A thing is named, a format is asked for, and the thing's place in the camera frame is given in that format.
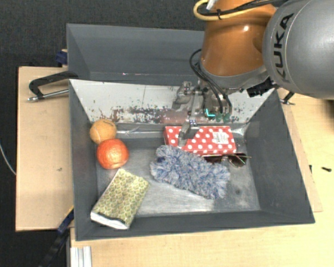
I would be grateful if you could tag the blue and white fluffy duster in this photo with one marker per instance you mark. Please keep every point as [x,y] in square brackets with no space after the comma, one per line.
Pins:
[189,171]

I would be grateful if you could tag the green patterned cloth pouch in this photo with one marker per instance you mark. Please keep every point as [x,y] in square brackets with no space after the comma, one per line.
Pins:
[122,196]

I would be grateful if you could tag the orange fruit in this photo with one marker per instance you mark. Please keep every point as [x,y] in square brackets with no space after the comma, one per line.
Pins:
[112,153]

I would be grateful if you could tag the brown sunglasses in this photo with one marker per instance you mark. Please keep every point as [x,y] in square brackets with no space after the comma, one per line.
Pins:
[236,160]

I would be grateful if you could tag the red white-dotted box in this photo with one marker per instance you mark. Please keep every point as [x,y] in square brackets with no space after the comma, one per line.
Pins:
[211,140]

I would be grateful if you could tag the grey metal bin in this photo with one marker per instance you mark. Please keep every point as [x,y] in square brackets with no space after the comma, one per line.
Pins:
[272,160]

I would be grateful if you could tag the yellow-orange tennis ball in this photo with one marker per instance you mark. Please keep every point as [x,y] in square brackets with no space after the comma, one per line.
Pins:
[102,130]

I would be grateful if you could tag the small black screw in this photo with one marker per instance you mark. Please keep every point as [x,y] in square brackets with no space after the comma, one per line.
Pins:
[327,169]

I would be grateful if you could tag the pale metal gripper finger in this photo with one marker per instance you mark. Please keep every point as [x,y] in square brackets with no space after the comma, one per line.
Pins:
[182,94]
[185,133]

